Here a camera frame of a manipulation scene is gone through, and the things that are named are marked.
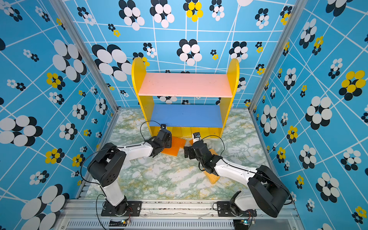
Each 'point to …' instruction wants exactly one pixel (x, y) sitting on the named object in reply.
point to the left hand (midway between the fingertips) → (168, 138)
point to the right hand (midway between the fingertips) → (192, 145)
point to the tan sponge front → (212, 178)
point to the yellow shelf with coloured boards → (183, 120)
